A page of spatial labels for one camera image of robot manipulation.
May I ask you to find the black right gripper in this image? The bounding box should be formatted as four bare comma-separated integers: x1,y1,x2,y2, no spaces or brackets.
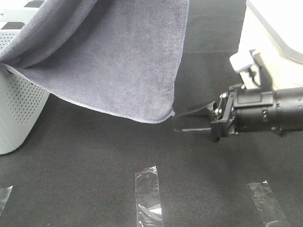
174,84,277,141

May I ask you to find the grey-blue towel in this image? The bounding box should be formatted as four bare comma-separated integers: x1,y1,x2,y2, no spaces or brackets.
0,0,189,124

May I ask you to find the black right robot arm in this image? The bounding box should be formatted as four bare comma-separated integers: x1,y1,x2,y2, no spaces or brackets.
172,84,303,141

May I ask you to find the centre clear tape strip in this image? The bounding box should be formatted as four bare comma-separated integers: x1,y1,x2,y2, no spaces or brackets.
135,166,163,227

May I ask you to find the clear tape strip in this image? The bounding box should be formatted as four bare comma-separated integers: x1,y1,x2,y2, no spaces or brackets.
246,180,290,227
135,166,163,227
0,186,13,216

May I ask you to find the white basket with grey rim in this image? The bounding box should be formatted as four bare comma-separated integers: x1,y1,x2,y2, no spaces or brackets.
238,0,303,89

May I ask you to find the right clear tape strip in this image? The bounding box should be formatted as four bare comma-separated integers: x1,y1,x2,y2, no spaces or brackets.
246,180,290,227

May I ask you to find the grey perforated laundry basket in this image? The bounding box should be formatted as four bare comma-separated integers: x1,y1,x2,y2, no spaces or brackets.
0,9,51,155

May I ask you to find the left clear tape strip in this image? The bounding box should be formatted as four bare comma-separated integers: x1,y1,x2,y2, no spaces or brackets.
0,186,13,216

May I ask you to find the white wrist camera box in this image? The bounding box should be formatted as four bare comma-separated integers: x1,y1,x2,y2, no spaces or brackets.
229,51,260,89

